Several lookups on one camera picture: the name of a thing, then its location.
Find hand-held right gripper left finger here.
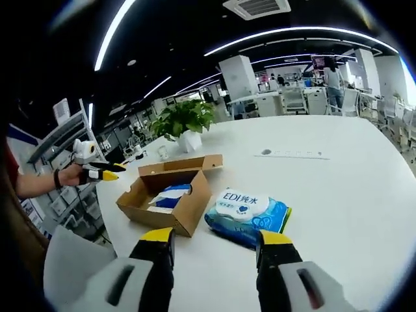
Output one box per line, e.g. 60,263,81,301
70,227,176,312

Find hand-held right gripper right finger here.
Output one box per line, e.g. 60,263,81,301
255,229,360,312

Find brown cardboard shoe box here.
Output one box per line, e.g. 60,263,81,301
116,154,224,238

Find white blue tissue pack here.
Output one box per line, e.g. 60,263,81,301
148,183,193,212

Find blue wet wipes pack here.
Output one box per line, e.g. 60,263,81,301
203,187,290,250

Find person's left hand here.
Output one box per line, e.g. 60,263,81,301
60,164,95,188

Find grey metal shelf rack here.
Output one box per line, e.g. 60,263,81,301
27,99,108,228

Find small black desk object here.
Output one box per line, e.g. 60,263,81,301
125,151,147,163

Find white blue striped panel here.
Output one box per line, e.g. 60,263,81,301
19,198,53,241

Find white mesh office chair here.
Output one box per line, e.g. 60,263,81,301
44,226,118,295

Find person's brown clothing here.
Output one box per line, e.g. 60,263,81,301
6,191,49,277

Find potted green plant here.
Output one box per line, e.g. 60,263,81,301
148,99,217,153

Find white table socket panel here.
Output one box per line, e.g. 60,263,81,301
253,148,331,161

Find row of white office chairs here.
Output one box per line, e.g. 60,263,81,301
282,86,416,163

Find wall screen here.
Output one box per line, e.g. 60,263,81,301
311,55,339,69

